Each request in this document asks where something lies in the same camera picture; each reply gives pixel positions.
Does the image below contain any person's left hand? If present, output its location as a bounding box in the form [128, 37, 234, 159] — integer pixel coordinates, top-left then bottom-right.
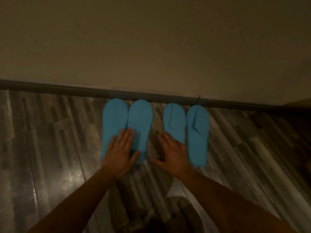
[101, 127, 141, 180]

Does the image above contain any person's right hand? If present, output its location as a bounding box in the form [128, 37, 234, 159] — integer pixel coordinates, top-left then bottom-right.
[150, 132, 195, 179]

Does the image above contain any person's left forearm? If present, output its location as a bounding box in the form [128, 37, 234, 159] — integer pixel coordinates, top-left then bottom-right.
[26, 167, 115, 233]

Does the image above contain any person's right forearm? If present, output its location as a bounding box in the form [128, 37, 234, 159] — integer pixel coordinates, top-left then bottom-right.
[179, 167, 299, 233]

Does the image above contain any blue disposable slipper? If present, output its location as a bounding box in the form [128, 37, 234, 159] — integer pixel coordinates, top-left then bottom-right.
[127, 99, 154, 165]
[186, 105, 210, 167]
[162, 103, 187, 145]
[101, 98, 129, 161]

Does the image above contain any grey baseboard moulding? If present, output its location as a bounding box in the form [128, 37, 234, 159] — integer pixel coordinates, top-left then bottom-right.
[0, 78, 311, 112]

